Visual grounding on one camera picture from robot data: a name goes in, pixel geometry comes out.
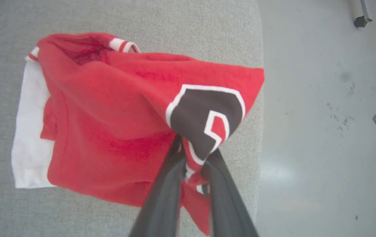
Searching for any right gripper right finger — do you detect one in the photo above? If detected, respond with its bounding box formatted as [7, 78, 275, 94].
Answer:
[202, 149, 259, 237]

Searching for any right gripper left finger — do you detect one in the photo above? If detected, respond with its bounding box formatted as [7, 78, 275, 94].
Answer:
[129, 134, 187, 237]

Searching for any red and white garment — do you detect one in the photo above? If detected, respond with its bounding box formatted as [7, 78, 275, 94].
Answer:
[10, 32, 265, 237]

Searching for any grey metal frame leg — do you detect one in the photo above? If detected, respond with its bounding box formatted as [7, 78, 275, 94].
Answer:
[349, 0, 373, 28]

